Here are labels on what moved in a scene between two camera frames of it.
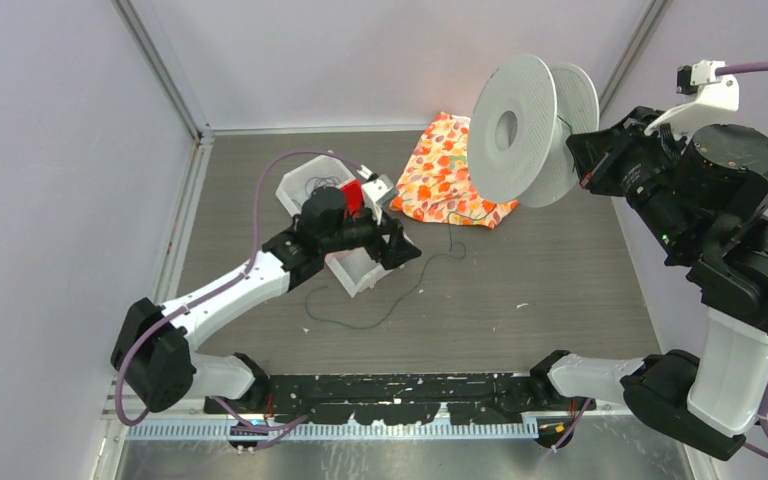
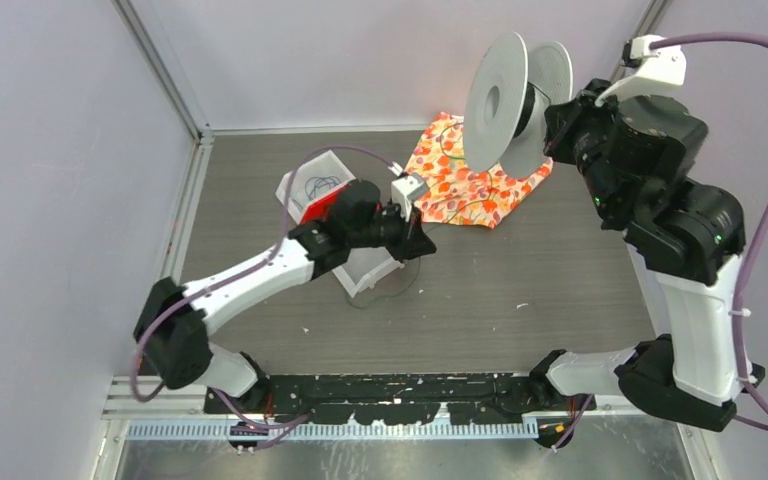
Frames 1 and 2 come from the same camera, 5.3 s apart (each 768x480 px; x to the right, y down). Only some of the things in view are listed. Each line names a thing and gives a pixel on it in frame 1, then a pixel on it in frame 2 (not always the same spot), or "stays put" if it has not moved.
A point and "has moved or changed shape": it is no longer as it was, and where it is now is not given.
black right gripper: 594,152 to 560,117
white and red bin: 355,270 stays put
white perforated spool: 522,117 has moved or changed shape
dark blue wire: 323,180 stays put
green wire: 428,262 to 434,225
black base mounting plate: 401,398 stays put
